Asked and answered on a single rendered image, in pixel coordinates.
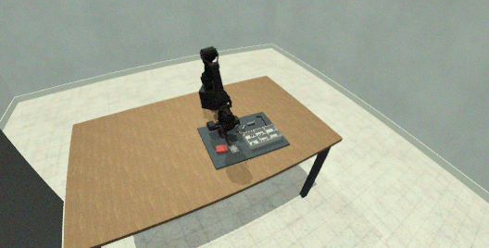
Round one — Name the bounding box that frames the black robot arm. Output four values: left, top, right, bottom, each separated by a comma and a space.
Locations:
200, 46, 235, 132

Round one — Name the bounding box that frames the white divided parts tray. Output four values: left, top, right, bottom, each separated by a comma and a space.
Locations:
243, 124, 282, 150

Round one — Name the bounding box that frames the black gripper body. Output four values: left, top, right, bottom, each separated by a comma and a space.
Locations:
207, 113, 240, 131

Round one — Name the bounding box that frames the salmon-red block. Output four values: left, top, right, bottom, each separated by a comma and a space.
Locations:
216, 144, 228, 154

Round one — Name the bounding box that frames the white mounting bracket with four holes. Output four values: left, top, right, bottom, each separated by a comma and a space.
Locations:
229, 145, 239, 155

